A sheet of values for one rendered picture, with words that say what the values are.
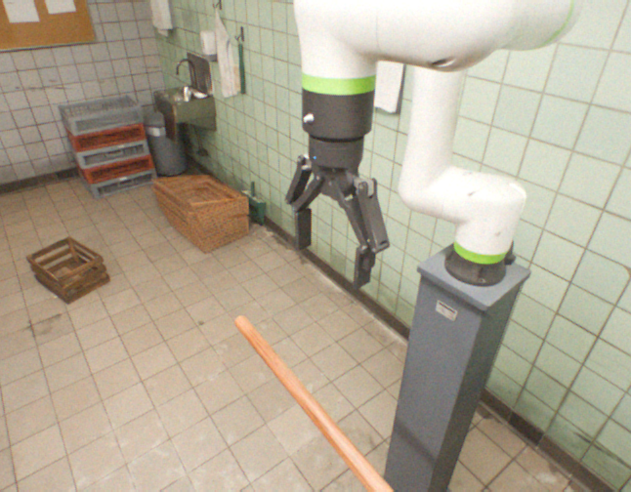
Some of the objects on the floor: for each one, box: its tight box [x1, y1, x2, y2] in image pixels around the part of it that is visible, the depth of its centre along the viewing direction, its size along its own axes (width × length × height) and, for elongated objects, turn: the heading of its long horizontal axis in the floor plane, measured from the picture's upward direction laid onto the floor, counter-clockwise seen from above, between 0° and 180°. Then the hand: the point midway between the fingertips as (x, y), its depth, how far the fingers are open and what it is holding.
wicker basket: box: [156, 196, 250, 254], centre depth 337 cm, size 49×56×28 cm
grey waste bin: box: [144, 112, 189, 179], centre depth 425 cm, size 37×37×55 cm
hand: (330, 259), depth 67 cm, fingers open, 13 cm apart
